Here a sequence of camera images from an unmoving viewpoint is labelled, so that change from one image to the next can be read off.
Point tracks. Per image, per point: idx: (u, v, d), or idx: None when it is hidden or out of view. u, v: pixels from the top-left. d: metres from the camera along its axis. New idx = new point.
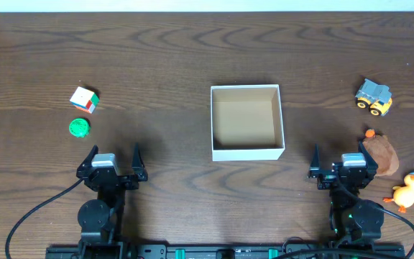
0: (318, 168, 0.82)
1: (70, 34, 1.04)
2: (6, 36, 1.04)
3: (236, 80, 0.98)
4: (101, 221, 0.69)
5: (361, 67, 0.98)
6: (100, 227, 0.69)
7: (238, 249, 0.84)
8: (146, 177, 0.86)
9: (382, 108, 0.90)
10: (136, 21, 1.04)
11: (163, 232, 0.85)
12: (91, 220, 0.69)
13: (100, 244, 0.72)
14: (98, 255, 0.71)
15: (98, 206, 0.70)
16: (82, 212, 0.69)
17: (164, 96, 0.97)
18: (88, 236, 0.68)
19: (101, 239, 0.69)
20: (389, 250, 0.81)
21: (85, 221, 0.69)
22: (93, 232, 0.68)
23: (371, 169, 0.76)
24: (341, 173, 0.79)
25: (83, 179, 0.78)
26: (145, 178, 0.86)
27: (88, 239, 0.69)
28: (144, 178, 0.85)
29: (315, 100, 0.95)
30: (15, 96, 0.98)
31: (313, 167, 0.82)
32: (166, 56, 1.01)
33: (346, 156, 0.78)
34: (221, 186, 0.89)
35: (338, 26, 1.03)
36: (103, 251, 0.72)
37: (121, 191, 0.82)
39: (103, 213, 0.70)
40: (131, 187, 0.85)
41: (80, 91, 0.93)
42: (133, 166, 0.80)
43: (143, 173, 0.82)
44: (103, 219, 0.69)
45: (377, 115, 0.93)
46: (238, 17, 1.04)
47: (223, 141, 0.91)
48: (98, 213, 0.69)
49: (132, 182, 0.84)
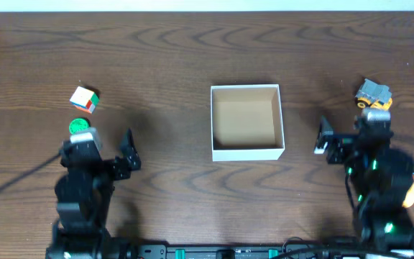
0: (332, 132, 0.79)
1: (70, 33, 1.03)
2: (5, 35, 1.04)
3: (237, 80, 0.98)
4: (83, 192, 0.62)
5: (361, 67, 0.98)
6: (79, 198, 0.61)
7: (238, 250, 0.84)
8: (138, 165, 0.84)
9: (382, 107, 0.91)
10: (136, 20, 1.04)
11: (163, 232, 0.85)
12: (69, 189, 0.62)
13: (77, 226, 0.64)
14: (72, 242, 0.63)
15: (80, 177, 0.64)
16: (61, 182, 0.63)
17: (164, 96, 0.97)
18: (64, 211, 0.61)
19: (80, 214, 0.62)
20: None
21: (63, 191, 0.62)
22: (70, 206, 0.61)
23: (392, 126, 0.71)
24: (365, 126, 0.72)
25: (60, 153, 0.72)
26: (138, 165, 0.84)
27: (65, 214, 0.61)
28: (136, 164, 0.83)
29: (315, 100, 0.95)
30: (15, 96, 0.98)
31: (325, 132, 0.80)
32: (167, 56, 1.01)
33: (367, 109, 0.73)
34: (221, 187, 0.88)
35: (338, 26, 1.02)
36: (83, 235, 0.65)
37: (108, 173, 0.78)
39: (85, 184, 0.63)
40: (120, 175, 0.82)
41: (80, 91, 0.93)
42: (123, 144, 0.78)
43: (133, 157, 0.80)
44: (84, 190, 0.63)
45: None
46: (239, 16, 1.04)
47: (223, 141, 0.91)
48: (80, 183, 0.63)
49: (121, 165, 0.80)
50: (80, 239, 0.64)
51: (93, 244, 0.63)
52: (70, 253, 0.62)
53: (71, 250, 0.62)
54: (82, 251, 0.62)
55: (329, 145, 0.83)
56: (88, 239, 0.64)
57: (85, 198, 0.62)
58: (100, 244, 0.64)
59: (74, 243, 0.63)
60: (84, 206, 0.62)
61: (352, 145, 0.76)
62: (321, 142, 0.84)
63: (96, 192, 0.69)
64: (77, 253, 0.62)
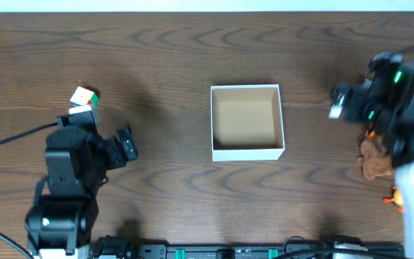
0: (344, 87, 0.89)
1: (70, 33, 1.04)
2: (5, 35, 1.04)
3: (236, 80, 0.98)
4: (75, 140, 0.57)
5: (361, 67, 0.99)
6: (70, 144, 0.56)
7: (238, 249, 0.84)
8: (135, 154, 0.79)
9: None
10: (136, 21, 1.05)
11: (163, 232, 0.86)
12: (61, 142, 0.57)
13: (64, 186, 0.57)
14: (54, 204, 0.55)
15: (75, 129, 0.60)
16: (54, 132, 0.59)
17: (164, 96, 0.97)
18: (52, 163, 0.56)
19: (69, 164, 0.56)
20: (389, 250, 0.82)
21: (54, 139, 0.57)
22: (60, 157, 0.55)
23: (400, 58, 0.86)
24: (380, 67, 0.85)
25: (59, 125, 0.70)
26: (136, 154, 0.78)
27: (52, 163, 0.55)
28: (132, 151, 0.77)
29: (315, 100, 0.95)
30: (15, 96, 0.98)
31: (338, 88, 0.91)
32: (167, 56, 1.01)
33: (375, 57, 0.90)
34: (221, 187, 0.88)
35: (338, 26, 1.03)
36: (69, 199, 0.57)
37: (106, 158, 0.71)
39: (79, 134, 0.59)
40: (114, 160, 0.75)
41: (80, 91, 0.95)
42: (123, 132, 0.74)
43: (129, 142, 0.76)
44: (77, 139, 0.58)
45: None
46: (238, 17, 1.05)
47: (223, 141, 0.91)
48: (75, 134, 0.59)
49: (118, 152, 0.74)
50: (64, 201, 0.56)
51: (77, 210, 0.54)
52: (49, 219, 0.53)
53: (52, 214, 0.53)
54: (62, 217, 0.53)
55: (347, 101, 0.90)
56: (72, 202, 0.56)
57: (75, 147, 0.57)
58: (86, 211, 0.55)
59: (57, 205, 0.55)
60: (74, 160, 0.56)
61: (374, 91, 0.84)
62: (337, 96, 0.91)
63: (90, 153, 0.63)
64: (58, 219, 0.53)
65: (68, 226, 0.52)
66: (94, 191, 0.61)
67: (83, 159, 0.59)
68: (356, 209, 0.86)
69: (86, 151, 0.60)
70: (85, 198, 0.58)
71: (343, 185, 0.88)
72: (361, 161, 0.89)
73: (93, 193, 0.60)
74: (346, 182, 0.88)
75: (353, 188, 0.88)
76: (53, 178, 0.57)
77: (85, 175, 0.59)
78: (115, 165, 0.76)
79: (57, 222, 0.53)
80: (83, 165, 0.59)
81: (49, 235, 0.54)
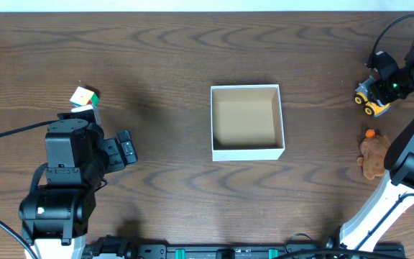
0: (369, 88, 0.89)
1: (70, 33, 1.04)
2: (5, 34, 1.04)
3: (237, 80, 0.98)
4: (77, 128, 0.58)
5: (361, 67, 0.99)
6: (70, 132, 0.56)
7: (238, 249, 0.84)
8: (134, 158, 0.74)
9: (376, 107, 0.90)
10: (136, 20, 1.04)
11: (163, 232, 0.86)
12: (62, 129, 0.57)
13: (61, 175, 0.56)
14: (50, 193, 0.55)
15: (77, 121, 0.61)
16: (57, 121, 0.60)
17: (164, 96, 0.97)
18: (52, 150, 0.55)
19: (68, 152, 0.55)
20: (389, 250, 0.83)
21: (55, 128, 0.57)
22: (60, 143, 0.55)
23: (384, 57, 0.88)
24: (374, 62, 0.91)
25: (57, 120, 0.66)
26: (136, 160, 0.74)
27: (52, 150, 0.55)
28: (131, 154, 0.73)
29: (315, 100, 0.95)
30: (14, 96, 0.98)
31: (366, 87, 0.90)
32: (167, 56, 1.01)
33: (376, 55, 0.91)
34: (221, 186, 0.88)
35: (338, 26, 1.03)
36: (65, 188, 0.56)
37: (103, 155, 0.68)
39: (80, 124, 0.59)
40: (113, 162, 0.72)
41: (80, 91, 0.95)
42: (124, 132, 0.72)
43: (130, 144, 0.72)
44: (78, 127, 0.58)
45: (370, 114, 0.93)
46: (238, 16, 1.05)
47: (223, 141, 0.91)
48: (76, 124, 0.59)
49: (116, 152, 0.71)
50: (60, 191, 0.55)
51: (73, 198, 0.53)
52: (45, 208, 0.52)
53: (47, 203, 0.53)
54: (57, 206, 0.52)
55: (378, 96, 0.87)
56: (70, 191, 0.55)
57: (75, 134, 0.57)
58: (83, 200, 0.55)
59: (53, 193, 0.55)
60: (73, 147, 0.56)
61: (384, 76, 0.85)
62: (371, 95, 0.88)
63: (90, 143, 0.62)
64: (53, 208, 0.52)
65: (63, 216, 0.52)
66: (93, 183, 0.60)
67: (81, 148, 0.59)
68: (355, 209, 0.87)
69: (85, 141, 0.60)
70: (82, 188, 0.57)
71: (343, 186, 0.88)
72: (361, 161, 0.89)
73: (90, 185, 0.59)
74: (346, 181, 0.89)
75: (353, 188, 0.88)
76: (51, 165, 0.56)
77: (84, 165, 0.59)
78: (115, 167, 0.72)
79: (52, 211, 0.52)
80: (83, 155, 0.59)
81: (44, 224, 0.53)
